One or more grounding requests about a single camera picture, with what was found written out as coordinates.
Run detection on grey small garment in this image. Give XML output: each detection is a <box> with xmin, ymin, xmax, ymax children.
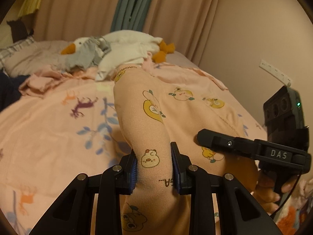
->
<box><xmin>61</xmin><ymin>37</ymin><xmax>112</xmax><ymax>72</ymax></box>

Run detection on dark brown cushion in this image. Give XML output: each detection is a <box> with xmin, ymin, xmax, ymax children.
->
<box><xmin>6</xmin><ymin>16</ymin><xmax>34</xmax><ymax>42</ymax></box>

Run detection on white folded garment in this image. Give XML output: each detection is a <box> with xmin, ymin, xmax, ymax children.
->
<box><xmin>95</xmin><ymin>42</ymin><xmax>154</xmax><ymax>81</ymax></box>

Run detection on peach cartoon print baby garment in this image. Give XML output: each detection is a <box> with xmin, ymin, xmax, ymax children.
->
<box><xmin>113</xmin><ymin>65</ymin><xmax>265</xmax><ymax>234</ymax></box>

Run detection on pink printed bed blanket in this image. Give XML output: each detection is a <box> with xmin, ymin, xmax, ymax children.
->
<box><xmin>0</xmin><ymin>56</ymin><xmax>313</xmax><ymax>235</ymax></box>

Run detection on white wall socket strip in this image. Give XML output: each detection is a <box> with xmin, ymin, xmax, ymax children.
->
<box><xmin>259</xmin><ymin>60</ymin><xmax>292</xmax><ymax>87</ymax></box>

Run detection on person right hand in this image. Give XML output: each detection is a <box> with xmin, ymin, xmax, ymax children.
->
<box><xmin>251</xmin><ymin>168</ymin><xmax>300</xmax><ymax>214</ymax></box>

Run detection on pink beige curtain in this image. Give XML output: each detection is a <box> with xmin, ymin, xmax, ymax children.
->
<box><xmin>34</xmin><ymin>0</ymin><xmax>219</xmax><ymax>64</ymax></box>

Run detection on teal blue curtain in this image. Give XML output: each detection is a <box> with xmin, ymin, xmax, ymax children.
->
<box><xmin>110</xmin><ymin>0</ymin><xmax>152</xmax><ymax>32</ymax></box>

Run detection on pink crumpled garment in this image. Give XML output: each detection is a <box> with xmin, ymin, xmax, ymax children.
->
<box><xmin>19</xmin><ymin>65</ymin><xmax>98</xmax><ymax>98</ymax></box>

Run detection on dark navy garment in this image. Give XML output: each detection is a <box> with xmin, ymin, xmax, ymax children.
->
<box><xmin>0</xmin><ymin>71</ymin><xmax>30</xmax><ymax>111</ymax></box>

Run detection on plaid grey pillow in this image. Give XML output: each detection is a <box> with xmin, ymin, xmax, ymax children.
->
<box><xmin>0</xmin><ymin>36</ymin><xmax>34</xmax><ymax>70</ymax></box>

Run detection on white goose plush toy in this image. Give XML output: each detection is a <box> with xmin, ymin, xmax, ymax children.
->
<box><xmin>60</xmin><ymin>30</ymin><xmax>176</xmax><ymax>63</ymax></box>

